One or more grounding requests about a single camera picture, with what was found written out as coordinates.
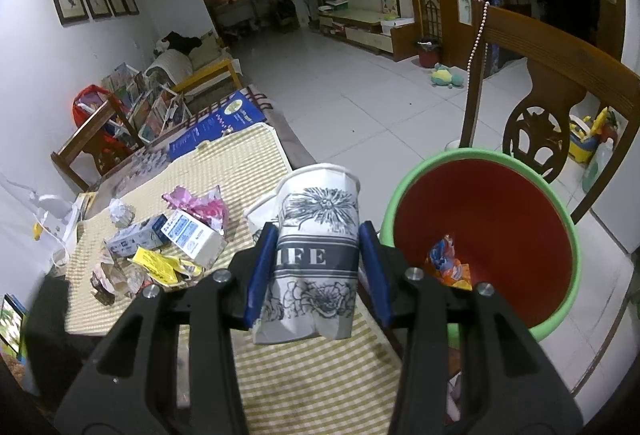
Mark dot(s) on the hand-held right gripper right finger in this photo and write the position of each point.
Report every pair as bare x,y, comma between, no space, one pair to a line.
372,265

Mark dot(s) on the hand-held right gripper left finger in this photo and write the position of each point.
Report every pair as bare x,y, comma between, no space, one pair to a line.
262,265

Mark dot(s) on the floral print paper cup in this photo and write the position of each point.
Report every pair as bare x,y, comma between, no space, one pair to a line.
312,225

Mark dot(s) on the orange snack wrapper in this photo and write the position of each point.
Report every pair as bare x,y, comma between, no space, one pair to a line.
447,265

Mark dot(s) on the yellow and white box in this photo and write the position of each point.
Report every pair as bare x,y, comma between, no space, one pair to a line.
155,262

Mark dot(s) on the green and red trash bin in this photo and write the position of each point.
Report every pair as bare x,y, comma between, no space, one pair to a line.
500,215

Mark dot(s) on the newspaper ball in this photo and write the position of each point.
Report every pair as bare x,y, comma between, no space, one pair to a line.
117,280

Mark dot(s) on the plain white paper cup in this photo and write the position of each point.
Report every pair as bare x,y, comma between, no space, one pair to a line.
260,217

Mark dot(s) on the white and blue carton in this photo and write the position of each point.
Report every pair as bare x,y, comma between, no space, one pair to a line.
192,240

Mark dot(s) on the pink plastic wrapper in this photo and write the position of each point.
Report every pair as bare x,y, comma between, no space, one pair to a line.
200,207

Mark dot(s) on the yellow checked table mat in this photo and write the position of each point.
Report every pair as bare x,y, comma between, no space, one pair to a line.
225,165

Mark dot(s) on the small blue and white box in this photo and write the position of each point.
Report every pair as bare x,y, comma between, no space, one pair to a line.
132,237

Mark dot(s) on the large blue flat box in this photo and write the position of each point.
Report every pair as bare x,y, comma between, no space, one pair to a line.
220,125

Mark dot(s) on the white crumpled paper ball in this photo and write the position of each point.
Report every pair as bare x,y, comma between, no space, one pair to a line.
121,212

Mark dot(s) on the clear plastic bottle pack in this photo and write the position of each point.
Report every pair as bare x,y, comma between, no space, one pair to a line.
145,165

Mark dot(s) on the rack of picture books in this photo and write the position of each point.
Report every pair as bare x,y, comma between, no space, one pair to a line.
150,105

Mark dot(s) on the yellow and green plush toy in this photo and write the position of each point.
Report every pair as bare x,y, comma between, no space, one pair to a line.
447,76

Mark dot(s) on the plain wooden chair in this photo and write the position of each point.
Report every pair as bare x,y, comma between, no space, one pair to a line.
82,150

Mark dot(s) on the dark red waste bin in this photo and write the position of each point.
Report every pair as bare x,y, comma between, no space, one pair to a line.
428,54

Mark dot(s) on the red bag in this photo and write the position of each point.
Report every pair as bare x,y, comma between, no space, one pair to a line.
87,107

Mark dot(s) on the low television cabinet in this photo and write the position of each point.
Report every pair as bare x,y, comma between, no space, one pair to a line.
360,27

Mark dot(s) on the green plastic bottle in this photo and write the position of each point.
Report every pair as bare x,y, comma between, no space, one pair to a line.
597,167

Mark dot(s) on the yellow plastic toy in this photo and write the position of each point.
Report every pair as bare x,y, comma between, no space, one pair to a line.
585,140

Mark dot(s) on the carved wooden chair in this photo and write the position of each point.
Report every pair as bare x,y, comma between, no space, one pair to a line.
550,80

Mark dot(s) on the green picture book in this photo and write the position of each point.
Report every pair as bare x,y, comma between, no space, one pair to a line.
12,325

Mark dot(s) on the small framed picture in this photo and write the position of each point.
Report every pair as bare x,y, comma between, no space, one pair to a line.
389,3

